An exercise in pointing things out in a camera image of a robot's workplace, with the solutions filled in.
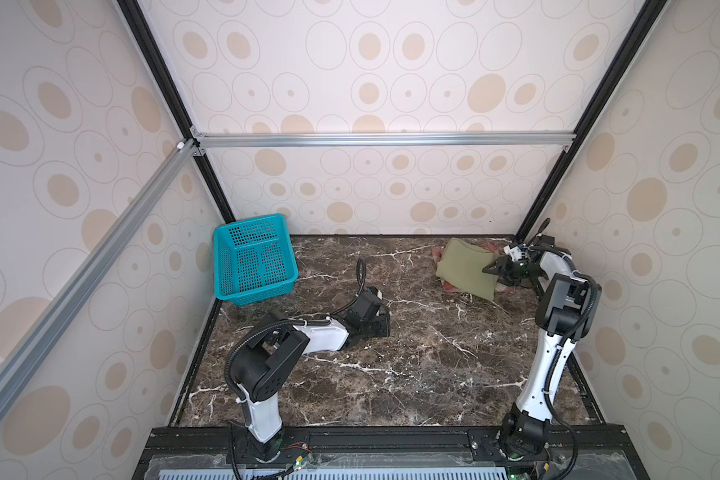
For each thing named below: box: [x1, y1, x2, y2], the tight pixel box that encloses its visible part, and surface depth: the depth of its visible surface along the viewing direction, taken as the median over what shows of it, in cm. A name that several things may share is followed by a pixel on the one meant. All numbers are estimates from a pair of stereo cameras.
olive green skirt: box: [436, 237, 499, 301], surface depth 104 cm
